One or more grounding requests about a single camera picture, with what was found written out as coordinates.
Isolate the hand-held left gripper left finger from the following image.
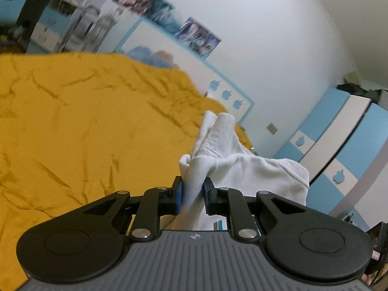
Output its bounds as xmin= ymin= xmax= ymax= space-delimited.
xmin=82 ymin=176 xmax=185 ymax=243

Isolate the dark clutter pile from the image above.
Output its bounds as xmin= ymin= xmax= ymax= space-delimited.
xmin=333 ymin=72 xmax=388 ymax=104

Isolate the yellow blanket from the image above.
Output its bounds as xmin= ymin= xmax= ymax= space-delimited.
xmin=0 ymin=51 xmax=256 ymax=291

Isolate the white small garment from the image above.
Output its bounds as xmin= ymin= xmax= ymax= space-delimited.
xmin=170 ymin=111 xmax=310 ymax=231

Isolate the blue white wardrobe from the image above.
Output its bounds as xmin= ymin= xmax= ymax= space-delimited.
xmin=272 ymin=87 xmax=388 ymax=234

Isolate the blue pillow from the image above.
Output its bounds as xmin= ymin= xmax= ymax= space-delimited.
xmin=125 ymin=45 xmax=177 ymax=69

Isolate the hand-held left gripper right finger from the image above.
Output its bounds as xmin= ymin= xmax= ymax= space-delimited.
xmin=202 ymin=177 xmax=307 ymax=242

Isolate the white blue bed headboard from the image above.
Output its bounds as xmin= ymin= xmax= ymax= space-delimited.
xmin=114 ymin=16 xmax=256 ymax=128

